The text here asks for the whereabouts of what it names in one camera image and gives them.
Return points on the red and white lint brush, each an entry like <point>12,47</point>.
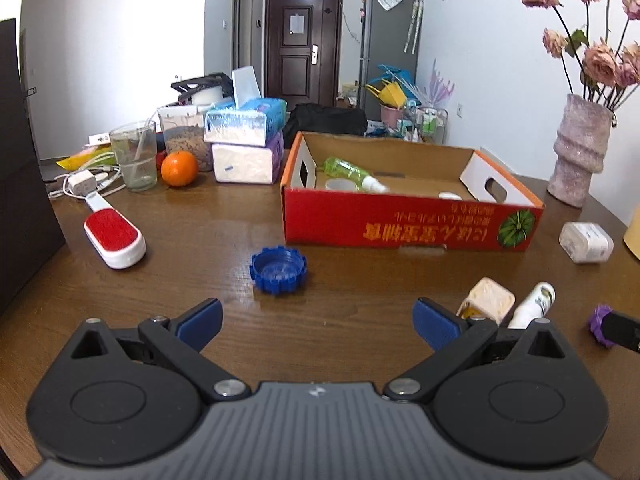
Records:
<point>112,232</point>

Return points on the cream square box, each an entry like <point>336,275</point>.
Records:
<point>492,297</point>

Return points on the yellow packet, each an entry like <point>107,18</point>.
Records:
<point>80,157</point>

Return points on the metal rack with bottles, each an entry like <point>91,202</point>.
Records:
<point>427,122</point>

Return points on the blue tissue pack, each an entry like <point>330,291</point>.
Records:
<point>240,125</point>

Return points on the white flat box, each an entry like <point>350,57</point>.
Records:
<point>99,139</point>

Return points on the yellow thermos jug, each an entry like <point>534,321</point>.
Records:
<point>634,237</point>

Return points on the grey refrigerator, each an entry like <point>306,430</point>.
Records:
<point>387,50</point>

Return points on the green spray bottle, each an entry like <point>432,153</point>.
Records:
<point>350,169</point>

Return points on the clear drinking straw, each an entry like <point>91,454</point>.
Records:
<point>142,145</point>

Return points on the blue plastic item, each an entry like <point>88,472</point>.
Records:
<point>397,74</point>

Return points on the dark brown entrance door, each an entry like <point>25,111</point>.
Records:
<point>300,50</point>

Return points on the white ribbed bottle cap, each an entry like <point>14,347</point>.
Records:
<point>450,196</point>

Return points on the purple tissue pack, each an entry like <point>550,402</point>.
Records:
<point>245,162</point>

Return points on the dried pink roses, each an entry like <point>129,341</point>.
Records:
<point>600,60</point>

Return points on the black paper bag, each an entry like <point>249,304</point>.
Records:
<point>20,185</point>

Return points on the clear glass cup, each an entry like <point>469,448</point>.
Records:
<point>131,175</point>

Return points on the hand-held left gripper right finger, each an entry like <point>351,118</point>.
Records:
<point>435,322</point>

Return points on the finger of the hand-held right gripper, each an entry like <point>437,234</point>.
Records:
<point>622,332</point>

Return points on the blue bottle cap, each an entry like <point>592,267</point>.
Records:
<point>277,270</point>

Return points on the pink textured vase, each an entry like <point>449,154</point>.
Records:
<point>580,155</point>

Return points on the purple feather decoration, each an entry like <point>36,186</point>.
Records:
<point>440,87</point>

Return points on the small white spray bottle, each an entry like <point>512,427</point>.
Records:
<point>532,305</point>

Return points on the purple bottle cap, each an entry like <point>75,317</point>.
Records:
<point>596,325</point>

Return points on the grey interior door frame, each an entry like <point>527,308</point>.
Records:
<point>237,20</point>

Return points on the white charger plug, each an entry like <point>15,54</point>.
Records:
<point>82,182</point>

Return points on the white round pot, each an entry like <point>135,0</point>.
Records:
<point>210,96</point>

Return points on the white tape roll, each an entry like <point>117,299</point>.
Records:
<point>341,185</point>

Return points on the pink bucket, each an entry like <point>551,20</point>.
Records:
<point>391,116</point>

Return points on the clear plastic food container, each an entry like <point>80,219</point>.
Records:
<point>182,137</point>

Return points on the red cardboard box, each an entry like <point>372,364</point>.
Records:
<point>400,230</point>

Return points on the folded white umbrella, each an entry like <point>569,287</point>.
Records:
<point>414,20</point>

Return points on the yellow plastic item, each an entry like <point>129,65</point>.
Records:
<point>389,95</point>

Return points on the black plastic item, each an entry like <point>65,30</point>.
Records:
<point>200,82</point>

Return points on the orange fruit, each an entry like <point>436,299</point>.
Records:
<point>179,169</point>

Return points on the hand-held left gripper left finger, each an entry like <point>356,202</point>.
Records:
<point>200,322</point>

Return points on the white pill bottle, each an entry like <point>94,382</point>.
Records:
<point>585,242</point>

